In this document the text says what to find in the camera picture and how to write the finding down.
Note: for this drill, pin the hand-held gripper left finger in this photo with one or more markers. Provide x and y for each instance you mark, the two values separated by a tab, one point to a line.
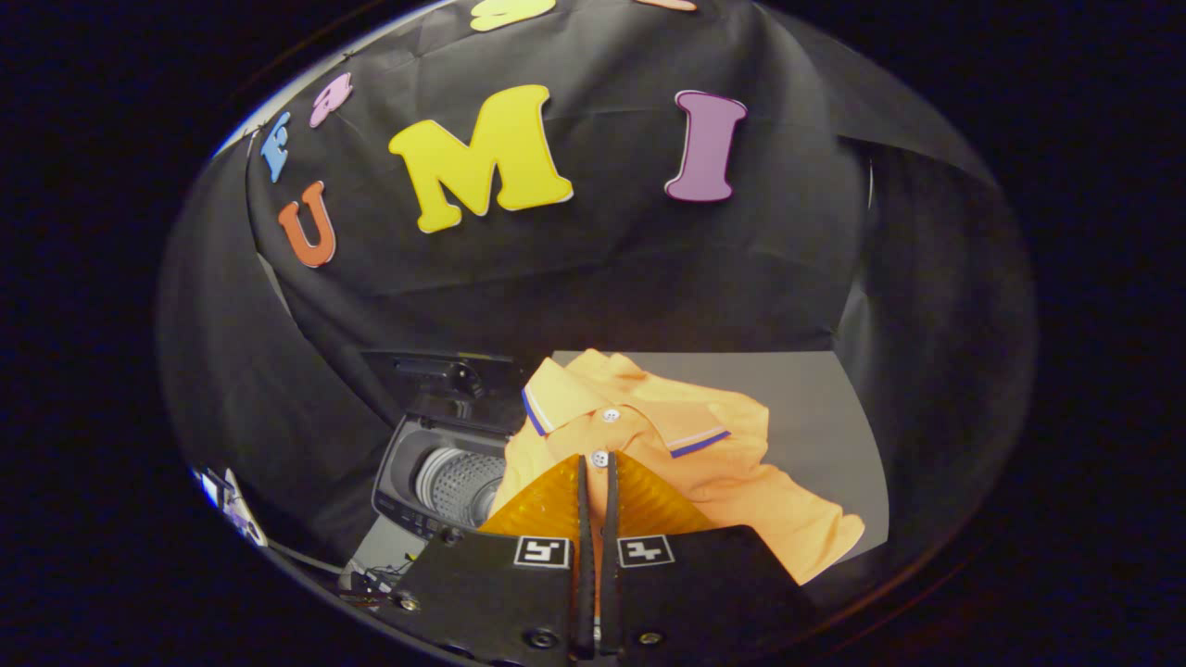
584	593

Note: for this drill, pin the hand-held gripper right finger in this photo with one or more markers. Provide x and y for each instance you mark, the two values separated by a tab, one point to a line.
609	593

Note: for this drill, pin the orange polo shirt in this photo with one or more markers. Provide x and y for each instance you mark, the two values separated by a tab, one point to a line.
732	463

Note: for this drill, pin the grey washing machine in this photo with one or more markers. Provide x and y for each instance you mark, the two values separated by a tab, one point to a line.
398	463

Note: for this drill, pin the dark washing machine lid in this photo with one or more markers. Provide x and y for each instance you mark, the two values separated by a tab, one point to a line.
435	389

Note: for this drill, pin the beige cabinet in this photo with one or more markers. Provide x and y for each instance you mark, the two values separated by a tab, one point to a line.
815	417

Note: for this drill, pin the black backdrop cloth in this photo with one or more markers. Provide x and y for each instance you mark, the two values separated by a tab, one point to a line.
602	269

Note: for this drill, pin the white and blue device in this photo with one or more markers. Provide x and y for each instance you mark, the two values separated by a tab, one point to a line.
232	505

